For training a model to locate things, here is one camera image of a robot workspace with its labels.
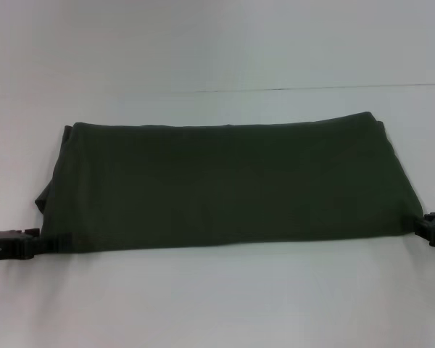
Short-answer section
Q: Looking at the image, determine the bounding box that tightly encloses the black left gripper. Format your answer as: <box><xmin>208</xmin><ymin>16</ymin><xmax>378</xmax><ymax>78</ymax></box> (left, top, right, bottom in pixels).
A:
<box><xmin>0</xmin><ymin>227</ymin><xmax>78</xmax><ymax>265</ymax></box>

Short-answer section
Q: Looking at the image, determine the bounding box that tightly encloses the dark green printed t-shirt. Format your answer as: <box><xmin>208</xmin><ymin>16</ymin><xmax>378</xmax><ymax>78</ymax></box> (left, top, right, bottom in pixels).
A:
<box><xmin>34</xmin><ymin>110</ymin><xmax>424</xmax><ymax>254</ymax></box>

